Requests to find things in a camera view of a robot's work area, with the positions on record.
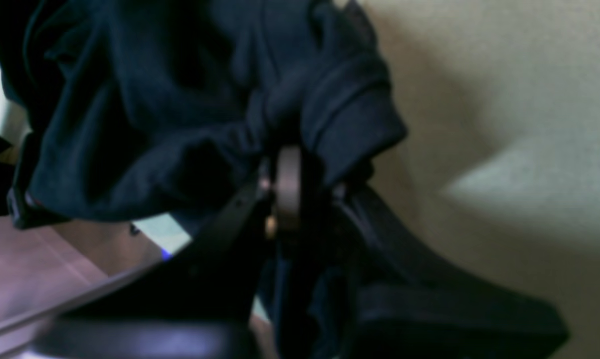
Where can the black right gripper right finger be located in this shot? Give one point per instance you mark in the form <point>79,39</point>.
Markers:
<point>408,278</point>

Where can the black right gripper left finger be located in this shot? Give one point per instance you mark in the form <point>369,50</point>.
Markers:
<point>214,278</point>

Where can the black T-shirt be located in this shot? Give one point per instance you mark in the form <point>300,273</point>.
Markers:
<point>144,107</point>

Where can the light green table cloth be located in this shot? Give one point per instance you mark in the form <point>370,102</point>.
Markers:
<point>500,166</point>

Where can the black aluminium frame beam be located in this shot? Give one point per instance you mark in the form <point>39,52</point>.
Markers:
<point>17,332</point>

